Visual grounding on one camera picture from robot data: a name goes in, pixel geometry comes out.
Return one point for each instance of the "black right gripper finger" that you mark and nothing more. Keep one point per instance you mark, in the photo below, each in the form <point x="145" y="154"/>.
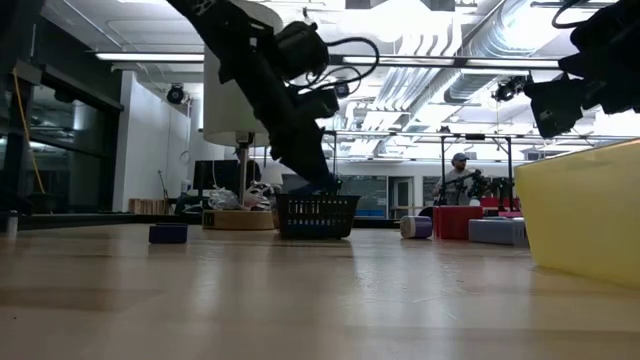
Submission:
<point x="555" y="107"/>

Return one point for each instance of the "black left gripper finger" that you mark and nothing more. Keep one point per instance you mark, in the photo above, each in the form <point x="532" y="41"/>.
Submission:
<point x="334" y="186"/>

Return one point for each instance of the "small purple wall charger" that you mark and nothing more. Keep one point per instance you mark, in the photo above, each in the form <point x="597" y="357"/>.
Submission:
<point x="416" y="227"/>

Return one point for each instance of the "red wall charger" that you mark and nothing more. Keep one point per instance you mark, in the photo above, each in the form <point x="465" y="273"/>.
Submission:
<point x="455" y="222"/>

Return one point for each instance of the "light blue cube charger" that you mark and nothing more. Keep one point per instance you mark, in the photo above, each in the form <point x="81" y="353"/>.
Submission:
<point x="497" y="232"/>

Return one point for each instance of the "dark ink pad case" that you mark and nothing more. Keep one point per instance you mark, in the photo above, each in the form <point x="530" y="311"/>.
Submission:
<point x="168" y="234"/>

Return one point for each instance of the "black background robot arm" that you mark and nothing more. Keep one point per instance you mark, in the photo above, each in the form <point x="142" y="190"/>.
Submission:
<point x="475" y="185"/>

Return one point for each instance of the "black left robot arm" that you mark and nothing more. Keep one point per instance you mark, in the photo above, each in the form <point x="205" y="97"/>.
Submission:
<point x="240" y="60"/>

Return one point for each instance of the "black slotted plastic basket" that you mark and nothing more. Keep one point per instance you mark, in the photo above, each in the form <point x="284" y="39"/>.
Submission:
<point x="317" y="224"/>

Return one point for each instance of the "wooden lamp pole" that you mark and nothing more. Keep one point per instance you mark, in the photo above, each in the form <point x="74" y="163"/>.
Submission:
<point x="243" y="170"/>

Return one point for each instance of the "black computer monitor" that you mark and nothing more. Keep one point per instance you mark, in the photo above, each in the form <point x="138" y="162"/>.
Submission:
<point x="215" y="175"/>

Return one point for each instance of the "round wooden lamp base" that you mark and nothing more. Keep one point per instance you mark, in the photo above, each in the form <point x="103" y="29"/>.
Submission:
<point x="235" y="220"/>

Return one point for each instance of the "yellow translucent plastic bin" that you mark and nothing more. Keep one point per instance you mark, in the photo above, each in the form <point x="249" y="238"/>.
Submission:
<point x="580" y="215"/>

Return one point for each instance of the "fluorescent ceiling light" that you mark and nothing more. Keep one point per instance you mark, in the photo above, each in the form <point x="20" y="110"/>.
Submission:
<point x="150" y="57"/>
<point x="450" y="62"/>

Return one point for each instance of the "person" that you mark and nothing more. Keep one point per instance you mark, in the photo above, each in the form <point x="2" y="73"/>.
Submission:
<point x="457" y="180"/>

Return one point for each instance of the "wooden crate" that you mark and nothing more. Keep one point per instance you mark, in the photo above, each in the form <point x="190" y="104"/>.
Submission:
<point x="150" y="206"/>

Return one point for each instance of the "black ceiling camera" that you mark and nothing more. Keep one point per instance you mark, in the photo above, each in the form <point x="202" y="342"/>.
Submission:
<point x="507" y="90"/>

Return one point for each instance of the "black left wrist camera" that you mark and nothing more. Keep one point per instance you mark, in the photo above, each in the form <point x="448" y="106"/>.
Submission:
<point x="317" y="102"/>

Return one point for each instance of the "black background station frame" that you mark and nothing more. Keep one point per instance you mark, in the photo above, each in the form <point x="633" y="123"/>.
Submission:
<point x="475" y="136"/>

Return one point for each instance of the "black wall spotlight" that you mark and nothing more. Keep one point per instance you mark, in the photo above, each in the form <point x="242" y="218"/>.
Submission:
<point x="176" y="94"/>

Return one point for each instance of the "black aluminium table frame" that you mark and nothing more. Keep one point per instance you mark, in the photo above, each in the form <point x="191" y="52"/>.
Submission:
<point x="100" y="218"/>

